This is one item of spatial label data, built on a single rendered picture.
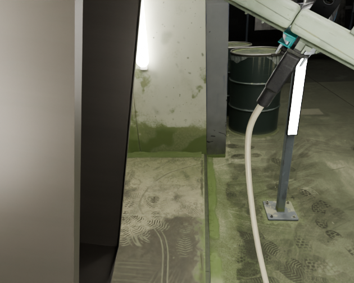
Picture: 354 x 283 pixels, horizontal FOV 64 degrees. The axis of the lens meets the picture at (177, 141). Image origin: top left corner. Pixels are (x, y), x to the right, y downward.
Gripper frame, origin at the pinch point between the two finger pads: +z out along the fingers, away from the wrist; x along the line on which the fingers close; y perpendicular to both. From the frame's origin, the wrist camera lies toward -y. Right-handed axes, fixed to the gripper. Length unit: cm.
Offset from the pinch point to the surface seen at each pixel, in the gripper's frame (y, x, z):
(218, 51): 88, 48, -158
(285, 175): 103, -42, -91
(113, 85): 38, 40, -1
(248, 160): 30.9, -6.4, 1.7
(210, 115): 138, 27, -146
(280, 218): 128, -57, -80
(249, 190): 37.4, -11.4, 4.0
